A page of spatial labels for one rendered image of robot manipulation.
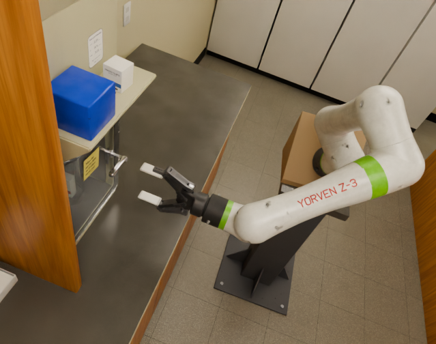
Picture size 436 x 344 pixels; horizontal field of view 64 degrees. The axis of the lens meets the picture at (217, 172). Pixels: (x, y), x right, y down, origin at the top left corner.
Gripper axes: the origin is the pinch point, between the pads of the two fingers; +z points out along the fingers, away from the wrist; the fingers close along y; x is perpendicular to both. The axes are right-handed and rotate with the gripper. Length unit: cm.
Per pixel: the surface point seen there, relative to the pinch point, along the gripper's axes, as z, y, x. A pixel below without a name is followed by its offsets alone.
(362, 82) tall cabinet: -112, -87, -289
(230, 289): -48, -119, -36
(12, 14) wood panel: 8, 61, 29
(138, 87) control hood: 5.1, 31.4, -3.0
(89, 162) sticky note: 13.9, 8.0, 6.6
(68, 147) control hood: 8.5, 29.5, 21.1
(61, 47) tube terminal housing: 15.0, 44.8, 10.7
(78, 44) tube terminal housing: 15.1, 43.0, 5.2
